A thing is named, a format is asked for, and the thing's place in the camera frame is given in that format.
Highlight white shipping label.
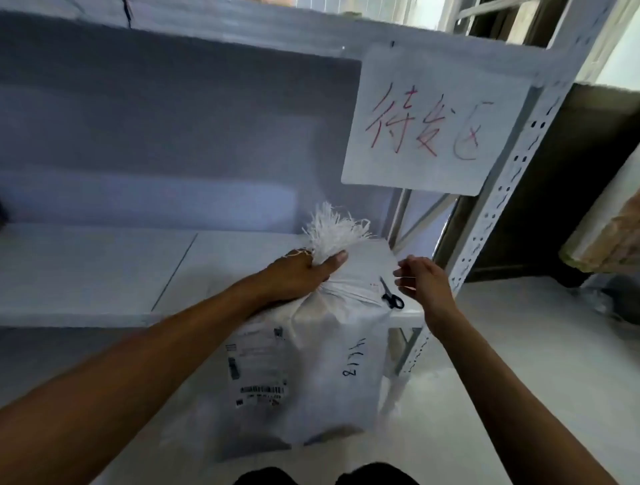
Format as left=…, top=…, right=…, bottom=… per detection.
left=224, top=325, right=292, bottom=409

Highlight person's left hand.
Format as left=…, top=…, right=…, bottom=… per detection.
left=259, top=250, right=349, bottom=305

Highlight person's right hand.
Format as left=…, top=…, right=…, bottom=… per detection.
left=393, top=255, right=459, bottom=323

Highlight white metal shelf rack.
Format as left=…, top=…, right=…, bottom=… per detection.
left=0, top=0, right=622, bottom=421

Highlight black scissors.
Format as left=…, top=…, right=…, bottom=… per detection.
left=378, top=276, right=405, bottom=310

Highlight person's right forearm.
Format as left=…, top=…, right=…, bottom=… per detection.
left=424, top=304, right=622, bottom=485

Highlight black trousers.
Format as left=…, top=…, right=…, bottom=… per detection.
left=232, top=462, right=422, bottom=485

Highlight white woven sack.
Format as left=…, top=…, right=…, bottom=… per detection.
left=199, top=201, right=402, bottom=464

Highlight white window frame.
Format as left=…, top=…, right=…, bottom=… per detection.
left=445, top=0, right=640, bottom=86

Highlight white paper sign red writing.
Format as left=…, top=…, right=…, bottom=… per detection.
left=340, top=42, right=534, bottom=197

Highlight dark brown wooden board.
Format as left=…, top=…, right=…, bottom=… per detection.
left=462, top=82, right=640, bottom=286

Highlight brown fabric roll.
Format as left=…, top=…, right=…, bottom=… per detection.
left=558, top=149, right=640, bottom=289

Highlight person's left forearm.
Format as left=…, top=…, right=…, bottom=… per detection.
left=0, top=278, right=281, bottom=485

